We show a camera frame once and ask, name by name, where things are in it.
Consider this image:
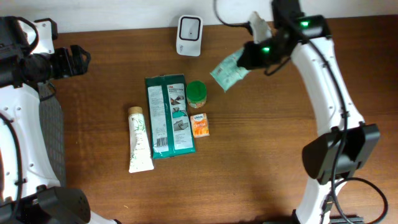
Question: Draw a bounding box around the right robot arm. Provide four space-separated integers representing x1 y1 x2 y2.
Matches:
237 1 380 223

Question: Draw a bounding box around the green wipes pack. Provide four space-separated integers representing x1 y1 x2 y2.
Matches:
145 74 196 159

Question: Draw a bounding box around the grey plastic mesh basket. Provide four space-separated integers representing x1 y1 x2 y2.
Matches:
38 82 67 187

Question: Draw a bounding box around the white barcode scanner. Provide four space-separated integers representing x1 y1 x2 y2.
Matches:
176 15 203 57

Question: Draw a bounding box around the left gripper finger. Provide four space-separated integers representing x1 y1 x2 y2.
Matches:
73 63 88 76
70 45 91 64

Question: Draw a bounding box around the orange tissue pack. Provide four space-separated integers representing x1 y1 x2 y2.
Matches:
190 113 210 138

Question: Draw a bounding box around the light green snack packet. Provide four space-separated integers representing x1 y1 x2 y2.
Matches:
210 48 251 92

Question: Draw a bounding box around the white cream tube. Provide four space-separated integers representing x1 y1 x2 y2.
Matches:
128 106 154 173

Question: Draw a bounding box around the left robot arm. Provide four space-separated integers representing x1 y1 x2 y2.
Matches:
1 16 107 223

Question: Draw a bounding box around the green lid jar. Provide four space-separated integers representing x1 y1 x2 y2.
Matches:
186 80 207 108

